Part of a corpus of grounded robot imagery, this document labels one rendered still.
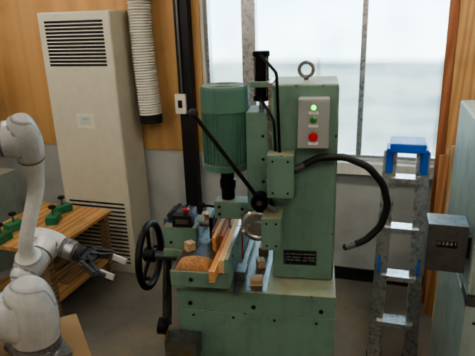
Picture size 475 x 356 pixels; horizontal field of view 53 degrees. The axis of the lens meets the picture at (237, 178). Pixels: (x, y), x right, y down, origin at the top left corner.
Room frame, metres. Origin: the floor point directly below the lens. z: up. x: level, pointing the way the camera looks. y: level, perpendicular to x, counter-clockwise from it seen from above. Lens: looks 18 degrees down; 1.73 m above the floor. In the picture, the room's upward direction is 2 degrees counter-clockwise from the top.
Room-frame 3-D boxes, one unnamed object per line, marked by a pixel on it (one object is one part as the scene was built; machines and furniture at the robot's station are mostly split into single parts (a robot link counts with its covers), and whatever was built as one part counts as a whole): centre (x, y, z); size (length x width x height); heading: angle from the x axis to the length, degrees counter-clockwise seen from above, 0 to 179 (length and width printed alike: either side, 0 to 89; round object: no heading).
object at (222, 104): (1.73, 0.04, 1.35); 0.18 x 0.18 x 0.31
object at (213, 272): (1.71, 0.04, 0.92); 0.62 x 0.02 x 0.04; 170
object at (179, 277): (1.78, 0.14, 0.87); 0.61 x 0.30 x 0.06; 170
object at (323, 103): (1.54, -0.25, 1.40); 0.10 x 0.06 x 0.16; 80
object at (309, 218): (1.68, -0.25, 1.16); 0.22 x 0.22 x 0.72; 80
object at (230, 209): (1.73, 0.02, 1.03); 0.14 x 0.07 x 0.09; 80
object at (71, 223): (2.80, 1.24, 0.32); 0.66 x 0.57 x 0.64; 161
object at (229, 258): (1.75, -0.01, 0.93); 0.60 x 0.02 x 0.06; 170
